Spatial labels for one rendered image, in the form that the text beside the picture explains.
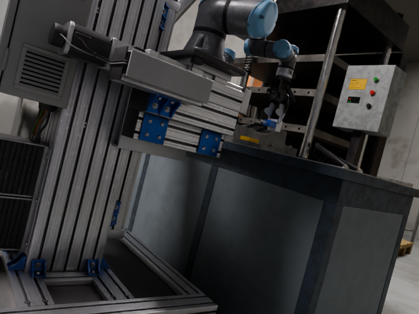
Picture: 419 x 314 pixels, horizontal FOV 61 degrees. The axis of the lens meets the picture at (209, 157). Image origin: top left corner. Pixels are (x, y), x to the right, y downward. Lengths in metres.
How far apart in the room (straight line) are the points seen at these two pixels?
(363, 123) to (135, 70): 1.65
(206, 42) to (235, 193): 0.70
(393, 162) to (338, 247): 7.24
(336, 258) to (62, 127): 1.04
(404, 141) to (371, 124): 6.30
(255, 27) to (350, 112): 1.31
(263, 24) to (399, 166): 7.50
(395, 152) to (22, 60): 8.04
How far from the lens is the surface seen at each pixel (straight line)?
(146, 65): 0.96
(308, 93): 2.52
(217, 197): 1.68
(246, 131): 1.75
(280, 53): 1.62
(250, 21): 1.20
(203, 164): 1.79
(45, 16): 1.17
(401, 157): 8.54
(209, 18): 1.26
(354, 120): 2.36
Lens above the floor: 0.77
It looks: 2 degrees down
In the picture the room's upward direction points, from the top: 14 degrees clockwise
